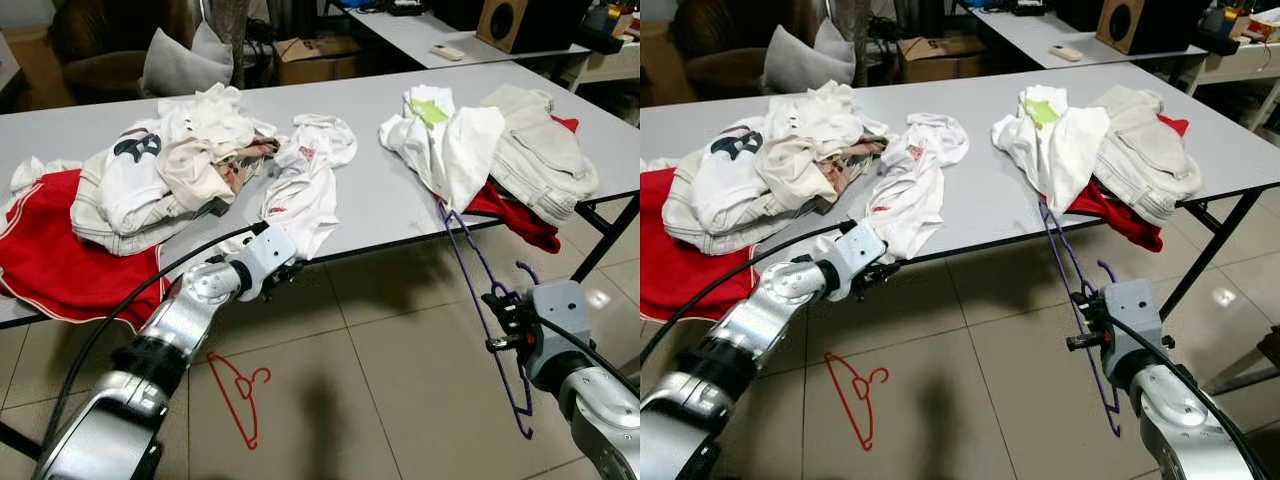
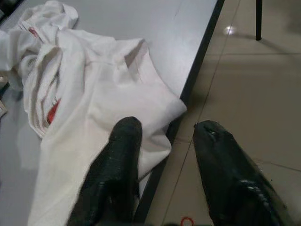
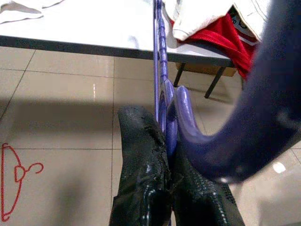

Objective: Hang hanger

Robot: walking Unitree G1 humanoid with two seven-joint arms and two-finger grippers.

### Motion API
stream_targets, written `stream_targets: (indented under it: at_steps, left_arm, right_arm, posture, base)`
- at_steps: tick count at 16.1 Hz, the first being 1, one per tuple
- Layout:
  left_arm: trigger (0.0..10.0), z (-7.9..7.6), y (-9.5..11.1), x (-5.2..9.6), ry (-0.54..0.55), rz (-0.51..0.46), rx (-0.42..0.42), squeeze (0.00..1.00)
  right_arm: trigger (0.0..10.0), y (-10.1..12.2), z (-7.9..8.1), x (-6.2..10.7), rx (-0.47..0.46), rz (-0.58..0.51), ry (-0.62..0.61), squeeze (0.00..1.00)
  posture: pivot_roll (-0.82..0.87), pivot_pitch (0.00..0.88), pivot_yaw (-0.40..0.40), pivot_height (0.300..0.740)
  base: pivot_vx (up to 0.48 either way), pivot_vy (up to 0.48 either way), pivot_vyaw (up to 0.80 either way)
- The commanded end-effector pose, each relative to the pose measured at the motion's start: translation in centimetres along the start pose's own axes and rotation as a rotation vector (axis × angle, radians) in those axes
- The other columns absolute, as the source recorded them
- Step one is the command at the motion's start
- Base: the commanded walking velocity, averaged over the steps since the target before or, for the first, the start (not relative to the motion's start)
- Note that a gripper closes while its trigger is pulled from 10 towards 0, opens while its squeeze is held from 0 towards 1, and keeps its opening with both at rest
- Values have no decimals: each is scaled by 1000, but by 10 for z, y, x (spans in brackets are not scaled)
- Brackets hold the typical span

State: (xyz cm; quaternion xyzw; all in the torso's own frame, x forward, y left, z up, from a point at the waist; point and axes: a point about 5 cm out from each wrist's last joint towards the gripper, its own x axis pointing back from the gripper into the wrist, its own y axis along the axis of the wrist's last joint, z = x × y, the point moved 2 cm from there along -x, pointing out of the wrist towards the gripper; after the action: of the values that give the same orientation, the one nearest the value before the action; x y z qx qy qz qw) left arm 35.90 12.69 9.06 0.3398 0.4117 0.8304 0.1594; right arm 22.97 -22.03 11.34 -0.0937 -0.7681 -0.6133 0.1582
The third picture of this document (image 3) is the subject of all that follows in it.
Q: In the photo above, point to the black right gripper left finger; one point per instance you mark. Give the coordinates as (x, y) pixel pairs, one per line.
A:
(141, 164)

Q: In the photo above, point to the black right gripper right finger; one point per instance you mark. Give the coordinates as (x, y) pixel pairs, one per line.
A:
(200, 204)

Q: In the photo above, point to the purple plastic hanger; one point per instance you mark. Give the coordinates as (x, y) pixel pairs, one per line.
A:
(258, 117)

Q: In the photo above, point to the red plastic hanger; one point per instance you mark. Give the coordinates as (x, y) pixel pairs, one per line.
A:
(9, 179)

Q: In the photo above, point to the brown cardboard box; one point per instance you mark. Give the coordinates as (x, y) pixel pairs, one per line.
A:
(202, 69)

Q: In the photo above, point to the white table black legs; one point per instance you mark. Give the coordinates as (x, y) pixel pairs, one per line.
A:
(94, 30)

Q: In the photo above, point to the red garment white trim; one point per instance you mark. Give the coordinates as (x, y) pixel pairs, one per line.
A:
(221, 40)

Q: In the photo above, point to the white cloth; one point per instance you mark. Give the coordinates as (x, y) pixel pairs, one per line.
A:
(16, 11)

